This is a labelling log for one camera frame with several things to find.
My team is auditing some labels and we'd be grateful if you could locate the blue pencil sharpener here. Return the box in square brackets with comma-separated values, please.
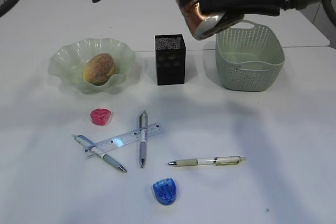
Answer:
[152, 178, 177, 206]

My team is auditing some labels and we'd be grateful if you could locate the clear plastic ruler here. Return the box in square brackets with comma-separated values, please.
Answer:
[83, 124, 163, 158]

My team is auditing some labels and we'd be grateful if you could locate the grey grip pen left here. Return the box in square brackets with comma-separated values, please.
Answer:
[72, 134, 127, 173]

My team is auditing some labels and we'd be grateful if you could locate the grey grip pen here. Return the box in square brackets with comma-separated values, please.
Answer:
[139, 110, 148, 168]
[72, 134, 127, 173]

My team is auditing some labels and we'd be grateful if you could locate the green wavy glass plate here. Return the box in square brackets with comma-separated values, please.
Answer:
[48, 38, 135, 93]

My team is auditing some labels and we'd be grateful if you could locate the brown coffee drink bottle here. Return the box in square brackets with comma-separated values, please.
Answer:
[176, 0, 244, 40]

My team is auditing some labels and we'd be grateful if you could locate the pink pencil sharpener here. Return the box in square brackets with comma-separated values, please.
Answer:
[90, 108, 112, 126]

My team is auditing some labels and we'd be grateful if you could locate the black mesh pen holder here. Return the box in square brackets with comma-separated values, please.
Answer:
[154, 34, 186, 86]

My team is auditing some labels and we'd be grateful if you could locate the grey grip pen middle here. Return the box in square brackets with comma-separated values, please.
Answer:
[139, 110, 148, 168]

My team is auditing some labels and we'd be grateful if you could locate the sugared bread loaf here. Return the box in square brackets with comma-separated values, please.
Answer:
[82, 53, 116, 86]

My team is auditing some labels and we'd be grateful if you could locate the beige grip white pen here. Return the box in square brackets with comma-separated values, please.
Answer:
[168, 156, 246, 167]

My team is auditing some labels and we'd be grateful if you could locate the green plastic woven basket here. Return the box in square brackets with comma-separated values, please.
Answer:
[215, 20, 285, 92]

